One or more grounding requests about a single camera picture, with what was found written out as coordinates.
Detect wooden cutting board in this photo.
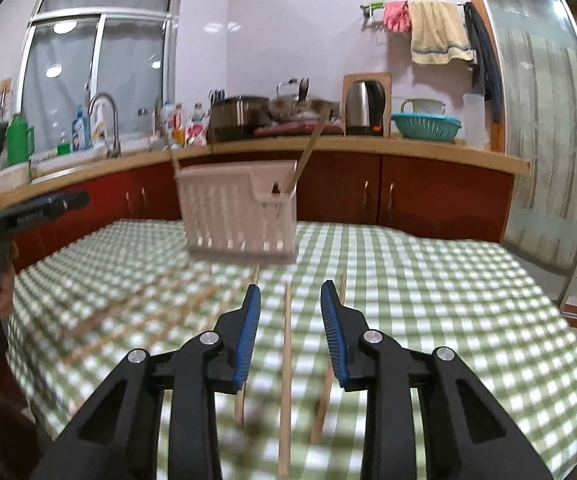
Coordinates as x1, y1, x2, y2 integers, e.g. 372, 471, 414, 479
342, 72, 394, 134

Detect green thermos flask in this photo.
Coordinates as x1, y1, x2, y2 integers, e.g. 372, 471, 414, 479
6, 112, 36, 167

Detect white yellow detergent bottle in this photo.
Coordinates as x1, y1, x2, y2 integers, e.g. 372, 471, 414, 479
91, 102, 110, 144

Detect green checkered tablecloth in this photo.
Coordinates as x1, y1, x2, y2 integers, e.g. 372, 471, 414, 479
6, 219, 577, 480

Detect white seasoning bottle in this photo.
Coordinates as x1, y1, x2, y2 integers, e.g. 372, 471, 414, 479
160, 102, 177, 142

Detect red induction cooker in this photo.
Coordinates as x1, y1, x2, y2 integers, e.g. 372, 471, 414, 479
253, 122, 345, 137

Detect wooden framed glass door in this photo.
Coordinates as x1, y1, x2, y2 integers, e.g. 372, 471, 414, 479
455, 0, 577, 313

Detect blue detergent bottle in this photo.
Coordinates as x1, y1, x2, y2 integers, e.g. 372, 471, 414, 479
71, 105, 92, 151

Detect white green plastic basin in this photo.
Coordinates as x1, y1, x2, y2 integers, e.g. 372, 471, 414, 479
399, 98, 447, 116

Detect steel electric kettle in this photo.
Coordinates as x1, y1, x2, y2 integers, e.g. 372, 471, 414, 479
345, 80, 387, 137

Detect beige striped towel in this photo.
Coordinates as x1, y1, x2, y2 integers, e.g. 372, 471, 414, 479
408, 0, 476, 66

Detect dark hanging cloth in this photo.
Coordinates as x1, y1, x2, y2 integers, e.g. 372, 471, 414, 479
463, 2, 504, 124

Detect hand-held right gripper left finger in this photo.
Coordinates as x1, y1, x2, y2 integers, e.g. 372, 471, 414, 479
31, 284, 262, 480

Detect steel wok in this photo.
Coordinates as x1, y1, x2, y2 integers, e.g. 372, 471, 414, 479
267, 99, 342, 124

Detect teal plastic colander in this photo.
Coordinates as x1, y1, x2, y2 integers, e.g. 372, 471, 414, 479
391, 112, 464, 141

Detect dark rice cooker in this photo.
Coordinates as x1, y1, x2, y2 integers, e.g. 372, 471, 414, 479
207, 95, 270, 144

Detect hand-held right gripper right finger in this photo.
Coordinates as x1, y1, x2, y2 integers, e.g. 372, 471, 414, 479
320, 280, 554, 480

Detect orange oil bottle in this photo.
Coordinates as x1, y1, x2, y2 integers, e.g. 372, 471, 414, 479
173, 104, 190, 147

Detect white plastic utensil basket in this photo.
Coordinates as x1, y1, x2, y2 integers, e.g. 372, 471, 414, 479
174, 160, 300, 264

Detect beige kitchen countertop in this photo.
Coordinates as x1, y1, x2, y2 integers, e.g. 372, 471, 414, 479
0, 134, 532, 212

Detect pink rubber gloves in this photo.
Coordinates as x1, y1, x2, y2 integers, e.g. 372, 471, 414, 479
382, 0, 412, 35

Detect red wooden base cabinet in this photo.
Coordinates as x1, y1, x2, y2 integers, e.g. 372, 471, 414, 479
0, 150, 515, 275

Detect sliding glass window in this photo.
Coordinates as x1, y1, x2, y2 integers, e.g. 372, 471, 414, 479
18, 0, 182, 157

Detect wall towel rack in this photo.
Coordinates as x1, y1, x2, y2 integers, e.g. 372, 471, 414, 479
359, 1, 470, 32

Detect bunch of wooden chopsticks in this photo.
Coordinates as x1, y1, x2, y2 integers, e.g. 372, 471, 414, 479
58, 260, 345, 479

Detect steel kitchen faucet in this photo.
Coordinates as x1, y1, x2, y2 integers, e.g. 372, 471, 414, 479
87, 92, 122, 159

